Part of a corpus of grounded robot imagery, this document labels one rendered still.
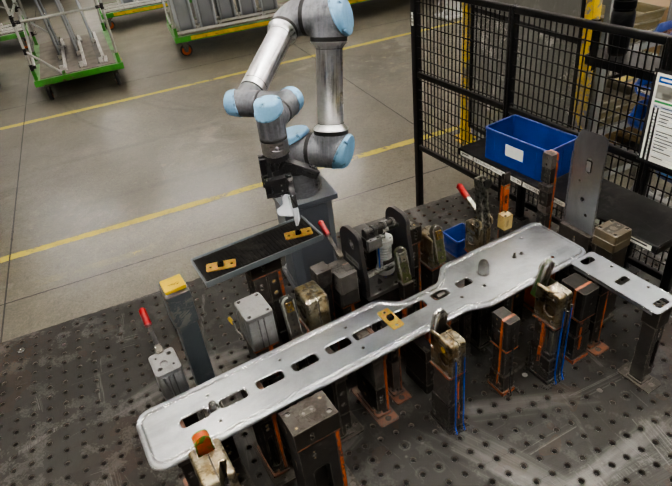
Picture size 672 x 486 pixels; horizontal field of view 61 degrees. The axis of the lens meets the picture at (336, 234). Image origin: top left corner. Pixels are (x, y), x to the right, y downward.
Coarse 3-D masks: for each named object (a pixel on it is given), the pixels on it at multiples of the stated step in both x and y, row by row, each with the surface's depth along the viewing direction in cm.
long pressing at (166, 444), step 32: (480, 256) 180; (512, 256) 178; (544, 256) 177; (576, 256) 175; (448, 288) 169; (480, 288) 167; (512, 288) 166; (352, 320) 162; (416, 320) 159; (448, 320) 159; (288, 352) 154; (320, 352) 153; (352, 352) 152; (384, 352) 151; (224, 384) 147; (288, 384) 145; (320, 384) 144; (160, 416) 141; (224, 416) 139; (256, 416) 138; (160, 448) 133; (192, 448) 132
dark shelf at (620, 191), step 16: (480, 144) 237; (480, 160) 226; (512, 176) 214; (560, 176) 209; (560, 192) 200; (608, 192) 197; (624, 192) 196; (608, 208) 189; (624, 208) 188; (640, 208) 187; (656, 208) 186; (624, 224) 181; (640, 224) 180; (656, 224) 179; (640, 240) 174; (656, 240) 173
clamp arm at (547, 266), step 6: (546, 258) 157; (540, 264) 157; (546, 264) 156; (552, 264) 156; (540, 270) 158; (546, 270) 157; (552, 270) 159; (540, 276) 159; (546, 276) 159; (534, 282) 162; (540, 282) 160; (546, 282) 162; (534, 288) 163; (534, 294) 164
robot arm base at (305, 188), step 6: (294, 174) 197; (294, 180) 199; (300, 180) 199; (306, 180) 199; (312, 180) 201; (318, 180) 204; (300, 186) 199; (306, 186) 200; (312, 186) 201; (318, 186) 203; (300, 192) 200; (306, 192) 200; (312, 192) 201; (318, 192) 204; (300, 198) 201
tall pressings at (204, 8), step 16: (176, 0) 740; (192, 0) 783; (208, 0) 752; (224, 0) 779; (240, 0) 786; (272, 0) 801; (176, 16) 743; (192, 16) 749; (208, 16) 761; (224, 16) 789
